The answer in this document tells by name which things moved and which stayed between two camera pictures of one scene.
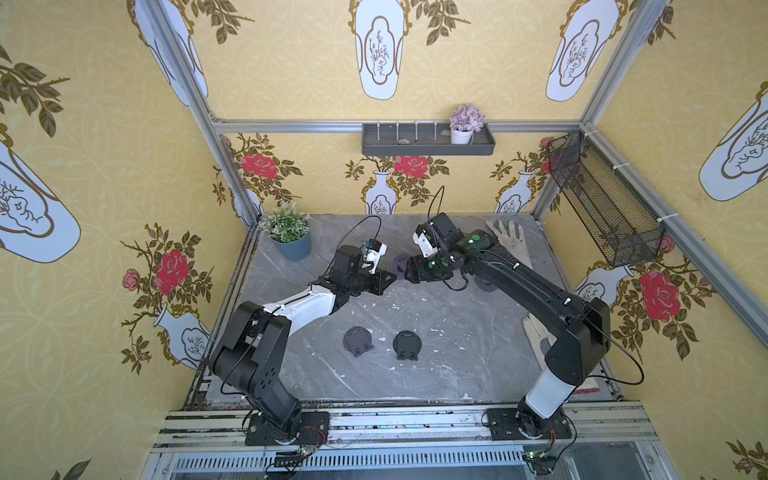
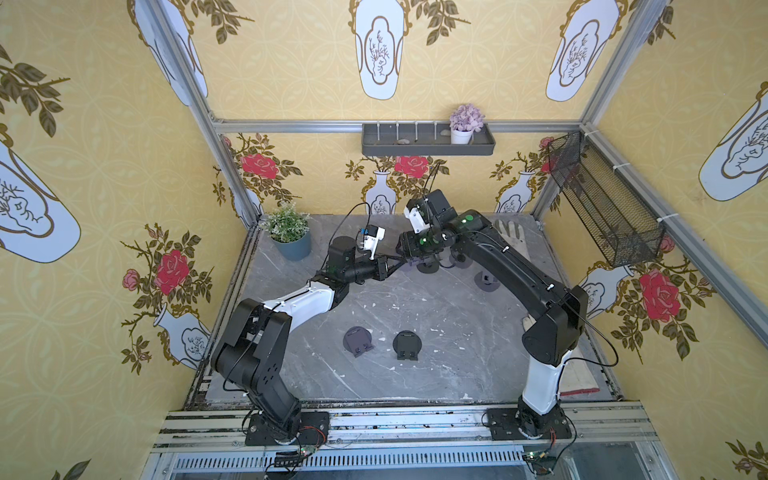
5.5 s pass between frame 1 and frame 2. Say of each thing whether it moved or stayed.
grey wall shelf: stayed
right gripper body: moved
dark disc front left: stayed
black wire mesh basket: stayed
